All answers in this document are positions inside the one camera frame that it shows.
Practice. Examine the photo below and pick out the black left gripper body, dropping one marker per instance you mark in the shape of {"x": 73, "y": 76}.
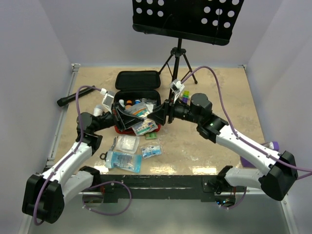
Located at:
{"x": 106, "y": 120}

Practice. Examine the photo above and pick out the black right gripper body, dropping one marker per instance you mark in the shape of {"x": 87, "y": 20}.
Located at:
{"x": 178, "y": 110}

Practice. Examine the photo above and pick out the brown medicine bottle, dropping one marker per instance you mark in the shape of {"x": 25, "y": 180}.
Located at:
{"x": 129, "y": 104}

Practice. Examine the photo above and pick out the bandage strips plastic bag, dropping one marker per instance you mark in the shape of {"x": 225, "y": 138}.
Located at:
{"x": 142, "y": 110}

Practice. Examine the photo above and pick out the white gauze plastic bag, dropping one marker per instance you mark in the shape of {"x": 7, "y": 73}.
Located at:
{"x": 127, "y": 144}

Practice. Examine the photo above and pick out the red black medicine kit case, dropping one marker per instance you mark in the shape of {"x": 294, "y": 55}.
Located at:
{"x": 135, "y": 85}

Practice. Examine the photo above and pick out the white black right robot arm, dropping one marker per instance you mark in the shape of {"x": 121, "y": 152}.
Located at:
{"x": 274, "y": 172}

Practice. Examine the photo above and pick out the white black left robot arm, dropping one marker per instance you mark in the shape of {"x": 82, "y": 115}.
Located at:
{"x": 47, "y": 194}

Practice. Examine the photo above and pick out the colourful toy block car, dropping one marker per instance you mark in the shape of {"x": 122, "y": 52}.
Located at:
{"x": 185, "y": 96}

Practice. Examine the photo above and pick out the green pill blister pack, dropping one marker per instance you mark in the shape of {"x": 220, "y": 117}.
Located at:
{"x": 150, "y": 136}

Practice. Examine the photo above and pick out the blue wipes packet bag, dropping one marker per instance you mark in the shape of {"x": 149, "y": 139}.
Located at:
{"x": 149, "y": 151}

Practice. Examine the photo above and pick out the blue medical pouch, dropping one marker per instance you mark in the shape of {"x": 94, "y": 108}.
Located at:
{"x": 124, "y": 161}

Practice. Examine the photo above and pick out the black flashlight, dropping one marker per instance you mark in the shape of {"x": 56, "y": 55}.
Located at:
{"x": 66, "y": 100}

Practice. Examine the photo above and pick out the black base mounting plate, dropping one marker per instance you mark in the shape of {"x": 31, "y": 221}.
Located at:
{"x": 173, "y": 187}

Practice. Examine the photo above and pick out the black music stand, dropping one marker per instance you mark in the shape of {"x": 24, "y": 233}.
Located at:
{"x": 207, "y": 21}

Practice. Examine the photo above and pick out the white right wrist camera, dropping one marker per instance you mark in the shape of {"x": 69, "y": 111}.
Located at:
{"x": 176, "y": 87}

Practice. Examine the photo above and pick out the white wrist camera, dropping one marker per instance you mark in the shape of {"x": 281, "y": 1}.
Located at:
{"x": 108, "y": 97}
{"x": 176, "y": 87}

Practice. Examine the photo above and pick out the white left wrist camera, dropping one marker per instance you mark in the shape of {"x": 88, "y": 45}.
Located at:
{"x": 108, "y": 97}

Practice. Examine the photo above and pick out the aluminium frame rail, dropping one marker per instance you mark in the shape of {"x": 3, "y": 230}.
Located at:
{"x": 63, "y": 111}

